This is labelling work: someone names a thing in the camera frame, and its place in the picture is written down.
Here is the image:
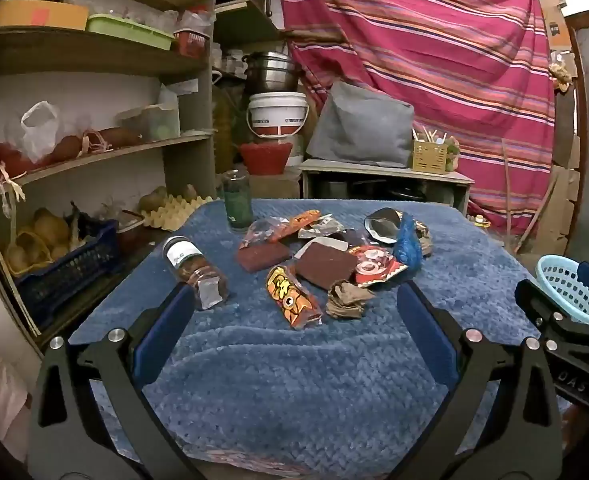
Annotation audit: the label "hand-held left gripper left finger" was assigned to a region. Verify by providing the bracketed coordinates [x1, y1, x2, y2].
[27, 282, 205, 480]

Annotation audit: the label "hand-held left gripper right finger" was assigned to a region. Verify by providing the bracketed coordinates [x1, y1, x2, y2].
[389, 280, 562, 480]

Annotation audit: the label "light blue plastic basket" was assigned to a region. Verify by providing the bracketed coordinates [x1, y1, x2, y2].
[535, 255, 589, 325]

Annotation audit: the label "red white snack wrapper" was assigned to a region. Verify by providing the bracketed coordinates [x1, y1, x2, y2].
[349, 245, 408, 288]

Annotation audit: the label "blue plastic bag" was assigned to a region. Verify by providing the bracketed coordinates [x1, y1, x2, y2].
[393, 212, 423, 273]

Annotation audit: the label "black silver-lined wrapper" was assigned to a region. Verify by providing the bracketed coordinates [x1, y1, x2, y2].
[364, 207, 406, 246]

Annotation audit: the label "brown packet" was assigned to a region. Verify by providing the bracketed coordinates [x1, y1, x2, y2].
[294, 240, 358, 291]
[237, 240, 293, 274]

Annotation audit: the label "orange yellow snack wrapper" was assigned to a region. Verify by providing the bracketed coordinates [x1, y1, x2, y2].
[266, 265, 323, 331]

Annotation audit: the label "silver foil wrapper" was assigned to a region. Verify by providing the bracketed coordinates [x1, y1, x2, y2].
[298, 214, 348, 241]

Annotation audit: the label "orange clear snack wrapper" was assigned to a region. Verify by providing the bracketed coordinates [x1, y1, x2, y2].
[239, 210, 321, 251]

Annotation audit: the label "spice jar with white label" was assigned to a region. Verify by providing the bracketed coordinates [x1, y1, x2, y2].
[162, 236, 229, 311]

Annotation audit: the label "small red tub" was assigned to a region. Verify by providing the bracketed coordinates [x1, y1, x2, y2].
[117, 210, 146, 241]

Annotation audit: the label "dark blue plastic crate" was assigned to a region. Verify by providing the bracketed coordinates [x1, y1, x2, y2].
[17, 220, 120, 316]

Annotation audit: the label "yellow egg carton tray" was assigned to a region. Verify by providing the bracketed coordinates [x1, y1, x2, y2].
[142, 195, 215, 232]

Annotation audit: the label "green glass jar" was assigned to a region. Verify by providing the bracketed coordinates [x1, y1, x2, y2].
[223, 170, 254, 232]

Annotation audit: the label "yellow net of potatoes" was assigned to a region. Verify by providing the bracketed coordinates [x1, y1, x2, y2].
[4, 207, 71, 277]

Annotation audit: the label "yellow pen holder box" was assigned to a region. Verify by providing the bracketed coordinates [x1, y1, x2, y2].
[413, 140, 448, 175]

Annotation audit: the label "sweet potato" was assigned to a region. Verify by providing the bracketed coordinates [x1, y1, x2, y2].
[97, 127, 142, 148]
[49, 135, 82, 163]

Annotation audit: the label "red plastic bowl basket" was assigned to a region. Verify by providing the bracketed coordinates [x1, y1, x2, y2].
[239, 142, 294, 176]

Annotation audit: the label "small plush toy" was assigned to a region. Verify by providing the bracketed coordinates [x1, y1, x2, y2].
[549, 62, 572, 93]

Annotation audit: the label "clear plastic container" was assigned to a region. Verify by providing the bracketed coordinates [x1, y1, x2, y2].
[117, 102, 180, 142]

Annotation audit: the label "grey cushion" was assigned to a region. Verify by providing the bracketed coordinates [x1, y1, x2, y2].
[307, 81, 415, 168]

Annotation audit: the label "yellow oil bottle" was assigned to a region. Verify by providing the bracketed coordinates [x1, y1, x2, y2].
[212, 72, 245, 171]

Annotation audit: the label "white plastic bag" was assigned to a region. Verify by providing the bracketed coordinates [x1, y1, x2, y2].
[21, 101, 61, 163]

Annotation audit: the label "white and red bucket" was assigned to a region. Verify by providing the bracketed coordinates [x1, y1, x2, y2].
[247, 92, 309, 139]

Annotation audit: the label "cardboard sheet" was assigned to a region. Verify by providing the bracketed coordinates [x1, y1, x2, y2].
[539, 0, 572, 51]

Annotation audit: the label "stacked steel pots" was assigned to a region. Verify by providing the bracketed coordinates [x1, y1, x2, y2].
[242, 51, 301, 96]

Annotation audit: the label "pink striped cloth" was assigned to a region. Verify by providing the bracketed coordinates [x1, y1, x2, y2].
[278, 0, 557, 235]

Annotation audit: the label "small red basket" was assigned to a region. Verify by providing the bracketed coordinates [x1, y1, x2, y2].
[174, 30, 210, 58]

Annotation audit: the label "wooden shelf unit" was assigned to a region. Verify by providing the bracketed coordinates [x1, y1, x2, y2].
[0, 0, 218, 346]

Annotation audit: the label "green plastic tray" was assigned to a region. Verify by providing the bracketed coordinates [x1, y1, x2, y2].
[87, 14, 175, 51]

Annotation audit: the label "orange cardboard box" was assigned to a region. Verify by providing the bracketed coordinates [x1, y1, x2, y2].
[0, 0, 90, 31]

